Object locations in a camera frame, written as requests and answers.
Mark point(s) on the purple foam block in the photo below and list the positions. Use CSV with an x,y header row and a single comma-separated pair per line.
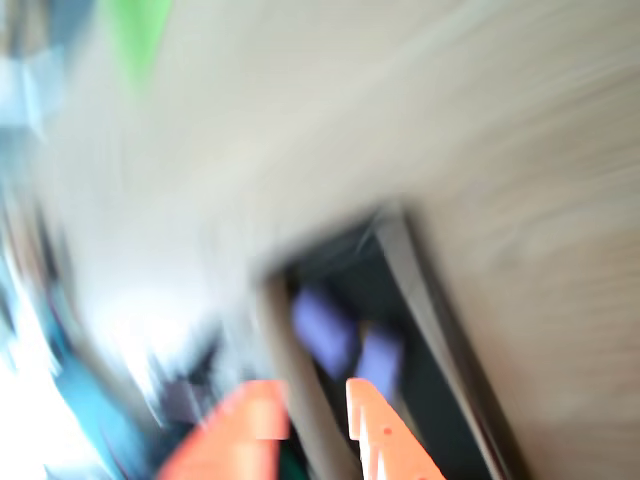
x,y
378,362
325,330

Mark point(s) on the black cardboard box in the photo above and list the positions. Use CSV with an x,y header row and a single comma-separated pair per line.
x,y
430,400

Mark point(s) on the lime green sheet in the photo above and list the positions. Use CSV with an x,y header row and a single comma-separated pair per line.
x,y
140,45

